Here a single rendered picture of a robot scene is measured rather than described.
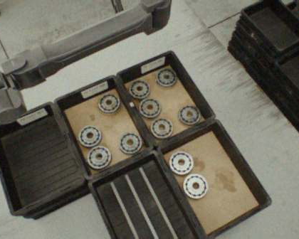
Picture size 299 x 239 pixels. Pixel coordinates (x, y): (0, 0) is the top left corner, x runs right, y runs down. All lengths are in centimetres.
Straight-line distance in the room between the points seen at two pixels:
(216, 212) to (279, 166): 44
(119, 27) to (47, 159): 76
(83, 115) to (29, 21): 176
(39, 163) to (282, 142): 116
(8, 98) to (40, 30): 219
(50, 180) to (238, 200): 79
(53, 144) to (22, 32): 174
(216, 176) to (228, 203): 12
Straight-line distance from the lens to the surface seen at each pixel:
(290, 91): 210
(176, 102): 136
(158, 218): 121
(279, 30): 224
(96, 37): 74
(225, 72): 165
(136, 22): 77
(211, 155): 129
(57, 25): 286
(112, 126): 131
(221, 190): 126
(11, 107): 70
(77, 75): 163
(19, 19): 303
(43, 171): 132
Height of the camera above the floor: 204
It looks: 66 degrees down
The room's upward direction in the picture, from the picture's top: 1 degrees clockwise
